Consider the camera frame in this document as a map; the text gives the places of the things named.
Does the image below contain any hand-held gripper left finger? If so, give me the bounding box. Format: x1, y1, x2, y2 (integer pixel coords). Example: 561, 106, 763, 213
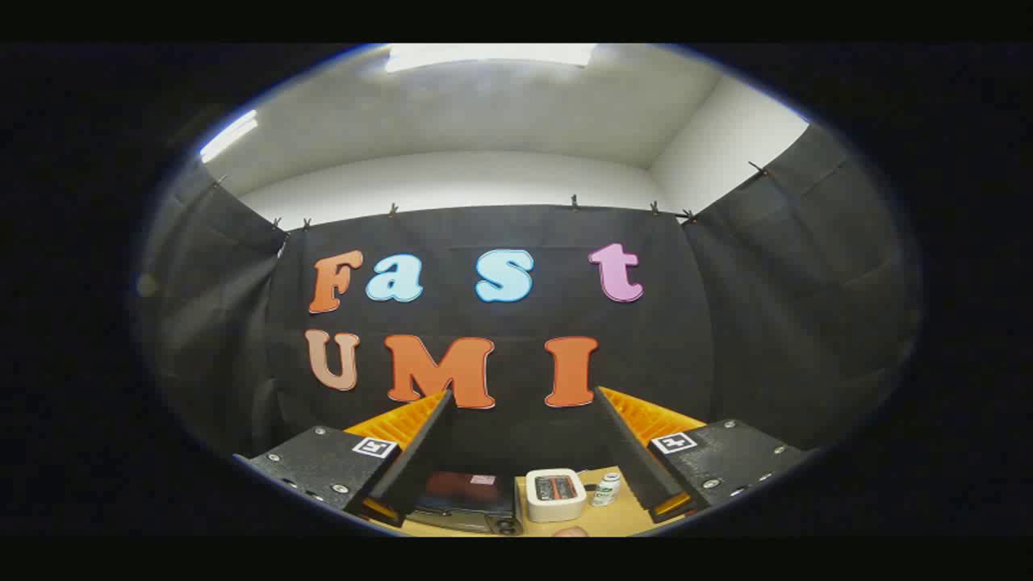
234, 390, 455, 529

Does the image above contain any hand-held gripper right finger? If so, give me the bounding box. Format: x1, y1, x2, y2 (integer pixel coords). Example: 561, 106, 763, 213
595, 386, 809, 525

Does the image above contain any ceiling light panel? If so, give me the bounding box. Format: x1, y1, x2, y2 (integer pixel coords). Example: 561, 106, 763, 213
199, 110, 260, 163

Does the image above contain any black toaster oven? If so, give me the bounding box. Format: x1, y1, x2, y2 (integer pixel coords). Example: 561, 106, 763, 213
406, 472, 524, 536

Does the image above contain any white bread toaster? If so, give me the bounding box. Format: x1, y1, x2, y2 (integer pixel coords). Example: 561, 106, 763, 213
525, 468, 588, 524

